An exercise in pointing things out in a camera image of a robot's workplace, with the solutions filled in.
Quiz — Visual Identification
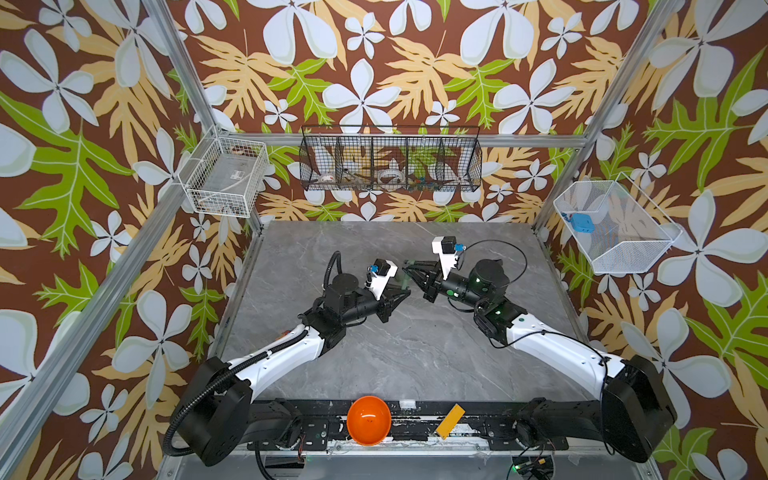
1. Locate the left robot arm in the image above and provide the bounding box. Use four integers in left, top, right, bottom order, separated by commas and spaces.
162, 273, 411, 466

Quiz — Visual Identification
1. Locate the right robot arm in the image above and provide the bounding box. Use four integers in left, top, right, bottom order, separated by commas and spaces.
405, 259, 677, 463

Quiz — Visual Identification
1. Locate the orange bowl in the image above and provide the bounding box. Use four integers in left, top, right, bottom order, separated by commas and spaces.
346, 396, 392, 447

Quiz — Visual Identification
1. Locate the yellow block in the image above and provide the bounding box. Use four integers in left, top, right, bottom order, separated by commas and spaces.
436, 404, 465, 440

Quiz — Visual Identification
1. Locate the blue object in basket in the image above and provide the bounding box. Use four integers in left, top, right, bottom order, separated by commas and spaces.
569, 213, 595, 234

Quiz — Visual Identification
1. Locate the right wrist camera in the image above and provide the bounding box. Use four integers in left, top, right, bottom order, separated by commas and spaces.
431, 236, 466, 280

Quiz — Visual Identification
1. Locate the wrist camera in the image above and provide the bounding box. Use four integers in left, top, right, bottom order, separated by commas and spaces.
366, 259, 398, 300
431, 236, 466, 280

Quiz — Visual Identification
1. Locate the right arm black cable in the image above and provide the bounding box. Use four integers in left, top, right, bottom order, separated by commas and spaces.
461, 239, 529, 283

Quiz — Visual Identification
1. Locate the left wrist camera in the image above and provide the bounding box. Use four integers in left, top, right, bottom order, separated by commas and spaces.
366, 259, 398, 300

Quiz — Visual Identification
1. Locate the black wire basket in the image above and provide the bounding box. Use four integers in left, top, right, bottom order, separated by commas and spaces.
298, 125, 483, 192

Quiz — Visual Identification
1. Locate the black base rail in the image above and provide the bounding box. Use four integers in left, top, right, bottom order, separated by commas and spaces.
248, 398, 570, 452

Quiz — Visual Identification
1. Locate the white wire basket right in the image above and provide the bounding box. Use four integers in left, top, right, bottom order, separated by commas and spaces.
554, 174, 683, 276

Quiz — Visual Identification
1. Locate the white wire basket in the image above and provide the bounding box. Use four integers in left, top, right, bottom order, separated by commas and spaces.
179, 131, 271, 218
554, 174, 683, 276

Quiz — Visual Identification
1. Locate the white wire basket left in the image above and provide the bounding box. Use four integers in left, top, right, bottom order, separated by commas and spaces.
179, 131, 271, 218

